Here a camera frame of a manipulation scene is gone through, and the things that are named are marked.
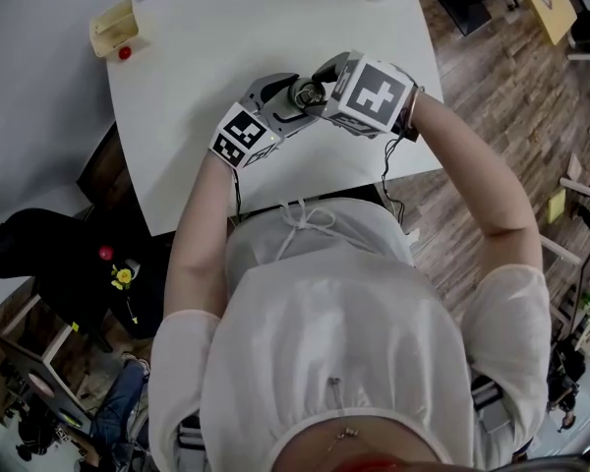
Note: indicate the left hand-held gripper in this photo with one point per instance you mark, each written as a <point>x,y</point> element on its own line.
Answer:
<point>241,133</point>

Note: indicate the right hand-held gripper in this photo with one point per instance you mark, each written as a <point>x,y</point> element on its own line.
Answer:
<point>373,96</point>

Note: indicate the person's right forearm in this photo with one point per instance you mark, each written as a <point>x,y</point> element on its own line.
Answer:
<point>464,158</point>

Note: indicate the person's left forearm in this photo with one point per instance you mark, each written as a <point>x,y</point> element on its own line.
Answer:
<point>204,214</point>

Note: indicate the rose gold bangle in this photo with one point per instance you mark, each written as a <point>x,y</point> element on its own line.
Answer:
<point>413,107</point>

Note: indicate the beige container with red knob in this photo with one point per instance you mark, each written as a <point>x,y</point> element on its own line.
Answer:
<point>118,25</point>

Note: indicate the red ball charm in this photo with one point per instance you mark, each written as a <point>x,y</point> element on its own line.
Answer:
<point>105,253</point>

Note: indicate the yellow flower charm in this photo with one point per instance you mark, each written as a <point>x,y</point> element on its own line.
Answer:
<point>123,277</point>

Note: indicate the yellow table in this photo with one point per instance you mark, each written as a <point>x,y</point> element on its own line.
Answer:
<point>558,17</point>

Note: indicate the person's white blouse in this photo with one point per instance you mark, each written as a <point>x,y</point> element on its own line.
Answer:
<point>349,342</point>

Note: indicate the yellow green sheet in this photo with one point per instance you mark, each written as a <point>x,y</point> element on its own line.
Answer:
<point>556,206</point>

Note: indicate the black bag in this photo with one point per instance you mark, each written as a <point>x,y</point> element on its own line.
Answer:
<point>78,293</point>

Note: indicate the white table leg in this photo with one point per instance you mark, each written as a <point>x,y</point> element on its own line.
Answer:
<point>563,253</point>
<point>587,190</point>

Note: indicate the person's bare neck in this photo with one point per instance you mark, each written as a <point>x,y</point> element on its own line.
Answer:
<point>398,440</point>

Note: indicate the black backpack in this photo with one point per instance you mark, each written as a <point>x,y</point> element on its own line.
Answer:
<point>39,435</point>

